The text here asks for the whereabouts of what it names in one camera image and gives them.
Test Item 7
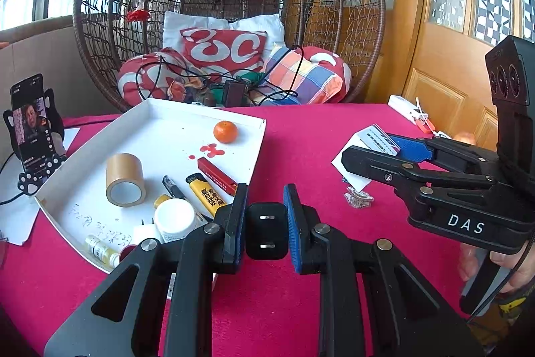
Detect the plaid cushion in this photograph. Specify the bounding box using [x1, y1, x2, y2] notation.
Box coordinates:
[261, 45, 332, 105]

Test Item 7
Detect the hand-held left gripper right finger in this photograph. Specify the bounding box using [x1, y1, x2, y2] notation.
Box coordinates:
[283, 184, 486, 357]

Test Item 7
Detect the black gel pen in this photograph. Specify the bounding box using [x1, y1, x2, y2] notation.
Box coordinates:
[162, 175, 214, 222]

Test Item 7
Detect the brown tape roll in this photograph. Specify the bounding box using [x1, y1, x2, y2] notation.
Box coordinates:
[105, 153, 147, 208]

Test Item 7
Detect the orange tangerine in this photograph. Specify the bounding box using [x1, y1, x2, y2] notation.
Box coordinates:
[213, 120, 239, 144]

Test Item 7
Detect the red tablecloth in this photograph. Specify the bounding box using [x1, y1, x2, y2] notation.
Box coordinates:
[0, 103, 502, 357]

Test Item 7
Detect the white paper sheet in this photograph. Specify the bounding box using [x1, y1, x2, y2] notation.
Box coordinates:
[0, 127, 81, 247]

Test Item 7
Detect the orange plastic tool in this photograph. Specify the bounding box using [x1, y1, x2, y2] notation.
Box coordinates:
[414, 114, 438, 134]

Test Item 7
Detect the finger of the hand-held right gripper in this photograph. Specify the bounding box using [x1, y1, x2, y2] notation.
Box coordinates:
[340, 145, 500, 199]
[392, 134, 502, 176]

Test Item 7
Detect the wooden glass door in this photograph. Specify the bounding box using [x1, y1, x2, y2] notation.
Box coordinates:
[330, 0, 535, 157]

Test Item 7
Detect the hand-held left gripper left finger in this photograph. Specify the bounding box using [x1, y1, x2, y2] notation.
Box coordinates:
[44, 182, 250, 357]

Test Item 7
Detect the green cloth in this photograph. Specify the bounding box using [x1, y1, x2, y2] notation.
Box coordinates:
[209, 70, 269, 107]

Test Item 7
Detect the white pillow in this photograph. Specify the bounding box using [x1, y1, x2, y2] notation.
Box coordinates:
[162, 11, 286, 57]

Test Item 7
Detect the white plastic jar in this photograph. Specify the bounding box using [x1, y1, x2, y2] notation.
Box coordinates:
[154, 198, 197, 244]

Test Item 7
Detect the black cable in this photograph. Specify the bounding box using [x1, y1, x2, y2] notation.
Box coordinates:
[136, 44, 305, 107]

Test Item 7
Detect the white cardboard tray box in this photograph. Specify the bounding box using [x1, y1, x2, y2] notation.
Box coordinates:
[32, 98, 267, 275]

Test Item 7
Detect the white red blue medicine box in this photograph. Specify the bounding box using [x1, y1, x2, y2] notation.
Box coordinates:
[357, 124, 401, 157]

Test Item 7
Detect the dark power adapter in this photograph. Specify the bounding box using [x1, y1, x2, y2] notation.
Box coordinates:
[223, 80, 245, 108]

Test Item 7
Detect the black smartphone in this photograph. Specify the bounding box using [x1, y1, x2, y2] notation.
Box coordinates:
[10, 73, 53, 179]

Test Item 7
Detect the small dropper bottle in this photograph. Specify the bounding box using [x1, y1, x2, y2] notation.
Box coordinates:
[84, 235, 122, 269]

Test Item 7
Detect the square red white cushion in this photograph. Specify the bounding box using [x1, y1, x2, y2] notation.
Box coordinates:
[180, 27, 268, 76]

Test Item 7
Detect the black charger plug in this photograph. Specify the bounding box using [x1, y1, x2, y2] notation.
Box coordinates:
[244, 202, 290, 261]

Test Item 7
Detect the beige cardboard panel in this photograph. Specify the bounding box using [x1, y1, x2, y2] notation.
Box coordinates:
[0, 16, 85, 120]

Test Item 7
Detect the large yellow lighter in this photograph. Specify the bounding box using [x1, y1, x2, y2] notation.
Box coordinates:
[185, 173, 228, 218]

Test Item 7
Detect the white charger plug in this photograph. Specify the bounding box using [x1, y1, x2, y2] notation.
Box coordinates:
[133, 218, 164, 246]

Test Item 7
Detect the brown wicker hanging chair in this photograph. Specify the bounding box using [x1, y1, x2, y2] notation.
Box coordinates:
[73, 0, 387, 114]

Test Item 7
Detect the crumpled red white cushion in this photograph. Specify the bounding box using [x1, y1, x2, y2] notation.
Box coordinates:
[117, 48, 202, 107]

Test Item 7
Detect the person's right hand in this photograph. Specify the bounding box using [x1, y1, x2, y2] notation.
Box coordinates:
[457, 242, 535, 295]

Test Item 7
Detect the red lighter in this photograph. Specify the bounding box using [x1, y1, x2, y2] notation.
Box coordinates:
[197, 157, 239, 194]

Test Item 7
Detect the white paper card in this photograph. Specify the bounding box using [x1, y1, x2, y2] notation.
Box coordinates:
[331, 131, 376, 193]

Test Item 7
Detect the black cat-shaped phone stand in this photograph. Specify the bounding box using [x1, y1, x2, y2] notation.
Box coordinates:
[3, 88, 68, 197]

